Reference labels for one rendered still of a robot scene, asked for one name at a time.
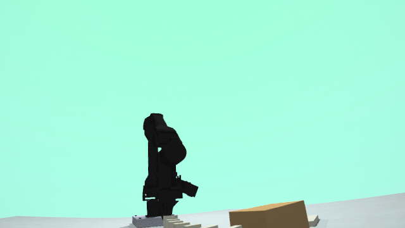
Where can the brown box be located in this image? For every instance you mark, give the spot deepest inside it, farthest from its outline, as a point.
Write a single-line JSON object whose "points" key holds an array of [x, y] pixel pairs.
{"points": [[274, 215]]}

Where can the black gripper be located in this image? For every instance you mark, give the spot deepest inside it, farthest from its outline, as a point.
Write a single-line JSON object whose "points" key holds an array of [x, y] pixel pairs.
{"points": [[167, 191]]}

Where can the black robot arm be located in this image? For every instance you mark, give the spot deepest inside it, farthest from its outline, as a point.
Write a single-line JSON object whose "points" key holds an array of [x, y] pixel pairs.
{"points": [[159, 135]]}

